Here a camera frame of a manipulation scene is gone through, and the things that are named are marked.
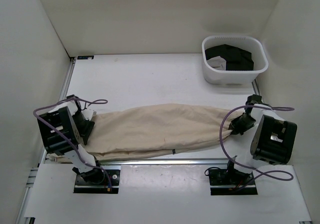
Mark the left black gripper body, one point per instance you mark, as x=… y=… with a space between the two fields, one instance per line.
x=82 y=124

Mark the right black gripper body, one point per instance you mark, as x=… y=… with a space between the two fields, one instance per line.
x=242 y=124

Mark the beige trousers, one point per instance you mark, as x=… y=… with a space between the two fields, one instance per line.
x=157 y=130

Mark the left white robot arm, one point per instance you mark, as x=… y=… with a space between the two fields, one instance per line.
x=64 y=130

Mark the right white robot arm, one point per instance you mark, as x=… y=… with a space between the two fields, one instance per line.
x=272 y=142

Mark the black trousers in basket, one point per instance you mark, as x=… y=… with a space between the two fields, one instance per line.
x=229 y=58

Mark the white plastic basket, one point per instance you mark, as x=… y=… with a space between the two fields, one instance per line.
x=248 y=43

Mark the white front cover plate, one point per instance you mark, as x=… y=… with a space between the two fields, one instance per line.
x=155 y=194

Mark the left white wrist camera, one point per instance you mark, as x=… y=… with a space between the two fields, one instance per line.
x=88 y=114

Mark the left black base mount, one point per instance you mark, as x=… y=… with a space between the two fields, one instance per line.
x=97 y=181

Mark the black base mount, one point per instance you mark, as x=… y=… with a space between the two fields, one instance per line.
x=228 y=181
x=97 y=181

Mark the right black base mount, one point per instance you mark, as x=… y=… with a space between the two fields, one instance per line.
x=228 y=181

